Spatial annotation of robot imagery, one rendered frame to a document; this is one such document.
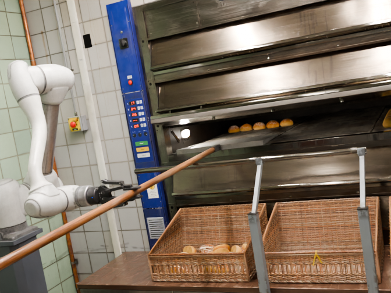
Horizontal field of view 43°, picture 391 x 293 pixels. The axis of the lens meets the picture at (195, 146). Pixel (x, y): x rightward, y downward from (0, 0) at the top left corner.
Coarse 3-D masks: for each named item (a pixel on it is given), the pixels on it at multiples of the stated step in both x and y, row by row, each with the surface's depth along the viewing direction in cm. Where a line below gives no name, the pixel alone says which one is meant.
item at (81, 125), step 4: (76, 116) 318; (80, 116) 318; (84, 116) 322; (68, 120) 321; (72, 120) 320; (80, 120) 318; (84, 120) 322; (76, 124) 319; (80, 124) 318; (84, 124) 321; (72, 128) 321; (76, 128) 319; (80, 128) 318; (84, 128) 321; (72, 132) 322
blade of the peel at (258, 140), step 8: (264, 136) 313; (272, 136) 307; (200, 144) 328; (208, 144) 321; (224, 144) 308; (232, 144) 286; (240, 144) 285; (248, 144) 283; (256, 144) 281; (184, 152) 299; (192, 152) 297
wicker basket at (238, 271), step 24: (192, 216) 298; (216, 216) 291; (240, 216) 285; (264, 216) 276; (168, 240) 283; (192, 240) 296; (216, 240) 290; (240, 240) 284; (168, 264) 257; (192, 264) 252; (216, 264) 246; (240, 264) 241
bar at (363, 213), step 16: (224, 160) 249; (240, 160) 245; (256, 160) 241; (272, 160) 239; (256, 176) 237; (256, 192) 231; (256, 208) 227; (256, 224) 223; (368, 224) 203; (256, 240) 224; (368, 240) 204; (256, 256) 225; (368, 256) 205; (368, 272) 206; (368, 288) 207
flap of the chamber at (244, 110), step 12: (312, 96) 248; (324, 96) 246; (336, 96) 243; (348, 96) 242; (360, 96) 245; (372, 96) 248; (384, 96) 252; (228, 108) 268; (240, 108) 264; (252, 108) 262; (264, 108) 261; (276, 108) 265; (288, 108) 269; (156, 120) 286; (168, 120) 283; (180, 120) 284; (192, 120) 288; (204, 120) 293
